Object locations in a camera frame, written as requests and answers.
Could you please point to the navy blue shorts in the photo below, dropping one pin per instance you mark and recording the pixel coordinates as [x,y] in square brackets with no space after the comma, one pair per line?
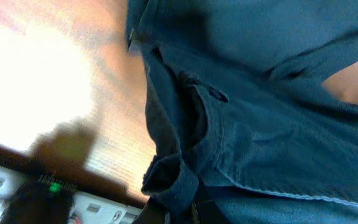
[235,99]

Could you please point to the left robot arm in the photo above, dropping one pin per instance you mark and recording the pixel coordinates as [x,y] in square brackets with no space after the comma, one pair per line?
[50,203]

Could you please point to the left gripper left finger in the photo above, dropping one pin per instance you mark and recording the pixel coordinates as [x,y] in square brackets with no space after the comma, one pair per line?
[153,213]

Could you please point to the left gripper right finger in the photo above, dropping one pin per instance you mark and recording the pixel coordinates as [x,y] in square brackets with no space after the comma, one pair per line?
[204,210]

